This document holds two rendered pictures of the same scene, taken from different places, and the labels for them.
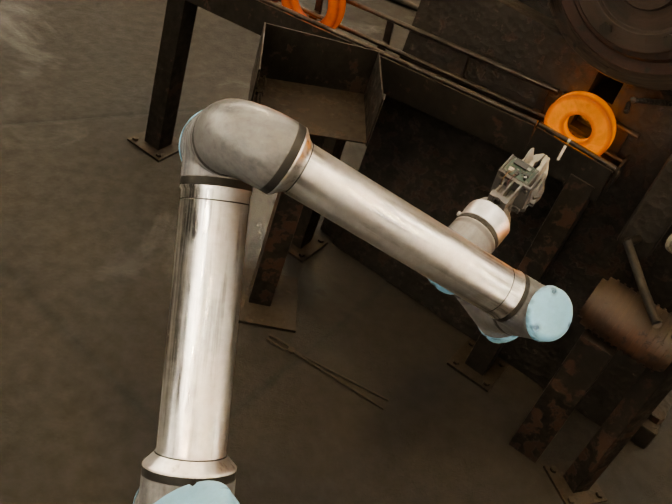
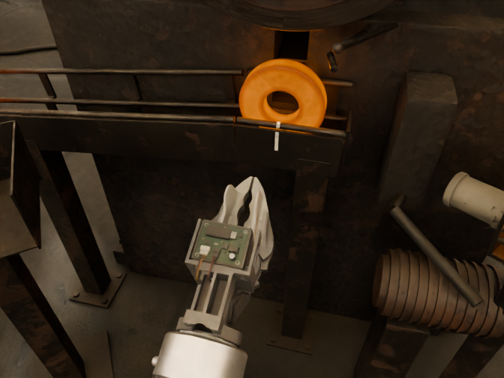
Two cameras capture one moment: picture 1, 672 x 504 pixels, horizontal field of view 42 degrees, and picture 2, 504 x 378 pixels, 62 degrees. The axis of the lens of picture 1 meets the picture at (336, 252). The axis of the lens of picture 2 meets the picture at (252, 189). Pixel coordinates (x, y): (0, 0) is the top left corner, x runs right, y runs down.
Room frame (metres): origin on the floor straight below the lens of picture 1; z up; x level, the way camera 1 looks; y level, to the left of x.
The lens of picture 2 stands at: (1.12, -0.26, 1.13)
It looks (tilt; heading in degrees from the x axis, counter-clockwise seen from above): 43 degrees down; 352
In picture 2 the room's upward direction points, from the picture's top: straight up
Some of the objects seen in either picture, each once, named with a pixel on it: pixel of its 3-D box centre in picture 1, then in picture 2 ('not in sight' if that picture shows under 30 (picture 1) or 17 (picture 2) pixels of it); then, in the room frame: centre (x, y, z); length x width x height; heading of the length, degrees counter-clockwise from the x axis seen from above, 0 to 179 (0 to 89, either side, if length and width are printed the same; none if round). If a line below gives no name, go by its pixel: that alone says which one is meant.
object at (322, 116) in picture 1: (282, 191); (12, 304); (1.66, 0.17, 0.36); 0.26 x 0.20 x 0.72; 104
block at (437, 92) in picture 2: (664, 201); (412, 144); (1.67, -0.62, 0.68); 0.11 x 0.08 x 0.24; 159
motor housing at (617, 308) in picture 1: (591, 384); (410, 345); (1.50, -0.66, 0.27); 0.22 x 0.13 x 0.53; 69
